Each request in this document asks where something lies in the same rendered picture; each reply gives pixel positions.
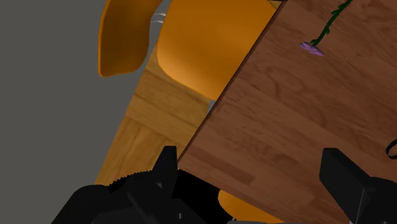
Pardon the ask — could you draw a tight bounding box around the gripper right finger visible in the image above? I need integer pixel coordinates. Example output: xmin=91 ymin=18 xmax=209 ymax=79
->
xmin=319 ymin=147 xmax=397 ymax=224

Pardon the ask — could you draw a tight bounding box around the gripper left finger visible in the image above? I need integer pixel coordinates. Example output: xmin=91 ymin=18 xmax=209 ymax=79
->
xmin=51 ymin=144 xmax=199 ymax=224

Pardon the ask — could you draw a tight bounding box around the brown wooden table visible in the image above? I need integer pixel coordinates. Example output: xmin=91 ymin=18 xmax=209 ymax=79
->
xmin=177 ymin=0 xmax=397 ymax=224

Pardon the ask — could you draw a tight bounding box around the orange chair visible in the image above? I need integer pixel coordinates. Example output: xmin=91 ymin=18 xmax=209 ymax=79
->
xmin=97 ymin=0 xmax=288 ymax=102
xmin=217 ymin=188 xmax=285 ymax=224

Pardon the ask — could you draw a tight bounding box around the purple flower with green stem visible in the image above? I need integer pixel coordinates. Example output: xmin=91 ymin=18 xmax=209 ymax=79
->
xmin=298 ymin=0 xmax=354 ymax=57

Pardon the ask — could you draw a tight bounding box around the black ring-shaped object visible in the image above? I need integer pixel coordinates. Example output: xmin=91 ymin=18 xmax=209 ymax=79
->
xmin=385 ymin=139 xmax=397 ymax=160

